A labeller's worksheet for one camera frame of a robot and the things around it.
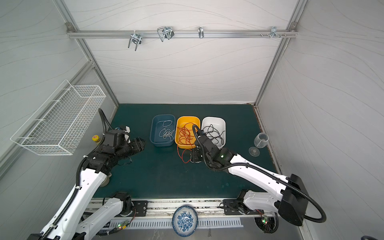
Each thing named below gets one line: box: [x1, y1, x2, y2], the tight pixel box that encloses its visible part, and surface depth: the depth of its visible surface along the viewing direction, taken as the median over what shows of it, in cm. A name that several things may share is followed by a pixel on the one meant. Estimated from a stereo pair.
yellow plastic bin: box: [175, 116, 201, 149], surface depth 103 cm
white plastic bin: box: [201, 117, 226, 149], surface depth 106 cm
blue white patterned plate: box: [172, 205, 199, 238], surface depth 70 cm
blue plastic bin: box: [149, 114, 176, 147], surface depth 104 cm
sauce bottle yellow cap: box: [92, 135, 100, 142], surface depth 81 cm
